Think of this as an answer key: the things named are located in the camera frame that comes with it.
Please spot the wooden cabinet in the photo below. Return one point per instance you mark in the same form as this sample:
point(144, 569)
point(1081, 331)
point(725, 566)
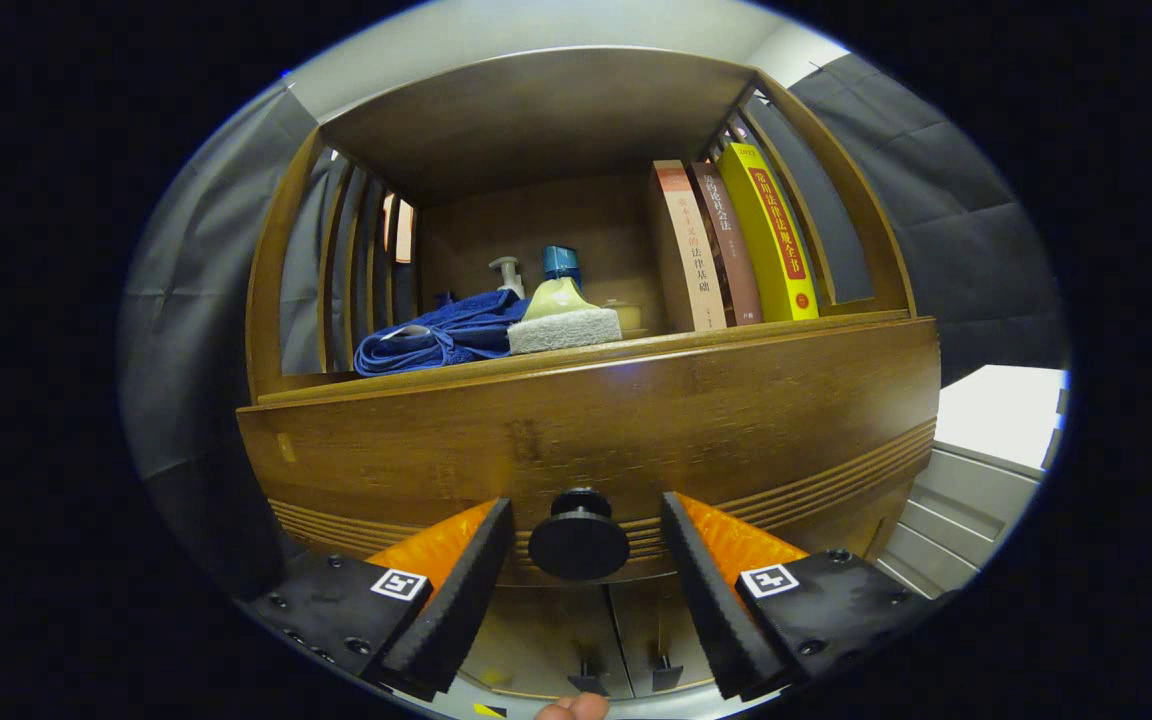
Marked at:
point(536, 110)

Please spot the white pump bottle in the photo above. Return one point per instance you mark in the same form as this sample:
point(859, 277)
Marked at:
point(511, 275)

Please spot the yellow book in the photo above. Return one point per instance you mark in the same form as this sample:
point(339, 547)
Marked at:
point(771, 240)

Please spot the wooden countertop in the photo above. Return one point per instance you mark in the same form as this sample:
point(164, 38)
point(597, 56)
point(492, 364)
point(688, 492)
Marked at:
point(736, 335)

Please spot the brown book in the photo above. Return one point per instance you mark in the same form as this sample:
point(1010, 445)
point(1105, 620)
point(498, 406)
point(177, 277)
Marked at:
point(733, 255)

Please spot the beige book orange spine top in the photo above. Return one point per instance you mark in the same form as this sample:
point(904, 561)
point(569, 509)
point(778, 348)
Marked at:
point(691, 260)

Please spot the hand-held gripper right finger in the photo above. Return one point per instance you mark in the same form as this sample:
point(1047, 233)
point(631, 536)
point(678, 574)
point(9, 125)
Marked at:
point(711, 600)

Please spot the wooden drawer with black knob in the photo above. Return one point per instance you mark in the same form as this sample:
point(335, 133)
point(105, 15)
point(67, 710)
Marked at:
point(556, 430)

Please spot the beige lidded tea cup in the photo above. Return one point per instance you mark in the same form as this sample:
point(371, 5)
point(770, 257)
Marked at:
point(628, 318)

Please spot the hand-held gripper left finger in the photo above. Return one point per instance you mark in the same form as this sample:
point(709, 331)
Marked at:
point(466, 600)

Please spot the white side cabinet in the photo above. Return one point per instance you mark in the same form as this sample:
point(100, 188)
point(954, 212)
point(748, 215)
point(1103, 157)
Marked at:
point(996, 420)

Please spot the blue glass bottle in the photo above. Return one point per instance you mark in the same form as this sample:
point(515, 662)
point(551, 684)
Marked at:
point(562, 262)

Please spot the blue folded towel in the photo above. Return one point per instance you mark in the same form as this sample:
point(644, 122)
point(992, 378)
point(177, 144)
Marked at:
point(446, 335)

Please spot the wooden cabinet door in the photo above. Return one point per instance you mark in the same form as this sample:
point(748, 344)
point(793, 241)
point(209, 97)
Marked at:
point(661, 630)
point(546, 640)

